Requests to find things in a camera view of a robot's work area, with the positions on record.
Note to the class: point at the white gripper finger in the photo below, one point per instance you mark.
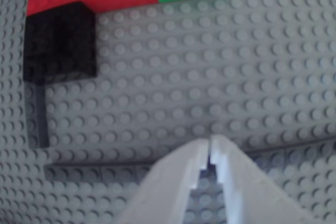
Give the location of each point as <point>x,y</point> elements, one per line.
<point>162,190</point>
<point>249,195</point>

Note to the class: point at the black lego cube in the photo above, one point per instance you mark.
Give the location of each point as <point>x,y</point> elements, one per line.
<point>60,45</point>

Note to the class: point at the grey studded lego baseplate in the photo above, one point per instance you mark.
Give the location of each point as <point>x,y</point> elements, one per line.
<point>183,77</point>

